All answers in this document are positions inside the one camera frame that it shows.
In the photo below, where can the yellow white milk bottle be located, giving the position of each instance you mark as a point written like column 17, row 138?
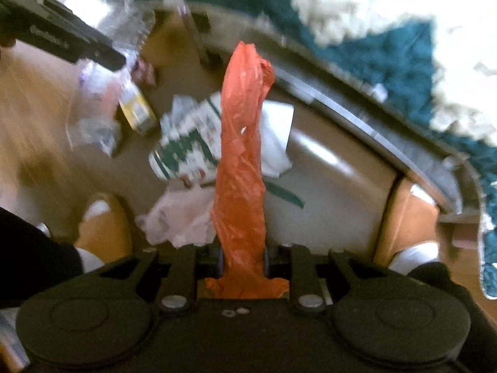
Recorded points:
column 136, row 110

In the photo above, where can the green white paper cup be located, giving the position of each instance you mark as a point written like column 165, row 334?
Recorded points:
column 190, row 144

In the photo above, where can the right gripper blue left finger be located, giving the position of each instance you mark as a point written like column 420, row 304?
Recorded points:
column 220, row 260

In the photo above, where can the orange plastic bag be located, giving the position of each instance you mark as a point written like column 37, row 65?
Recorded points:
column 238, row 212

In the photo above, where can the dark red snack wrapper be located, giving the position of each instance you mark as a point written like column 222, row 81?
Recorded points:
column 143, row 73

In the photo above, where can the pink crumpled plastic wrap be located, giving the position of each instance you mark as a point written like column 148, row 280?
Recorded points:
column 181, row 218

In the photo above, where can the white crumpled tissue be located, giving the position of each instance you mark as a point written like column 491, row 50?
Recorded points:
column 275, row 129

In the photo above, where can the clear plastic bottle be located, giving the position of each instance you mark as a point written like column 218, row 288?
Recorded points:
column 91, row 118

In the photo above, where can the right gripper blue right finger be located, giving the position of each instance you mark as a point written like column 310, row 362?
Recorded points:
column 266, row 261

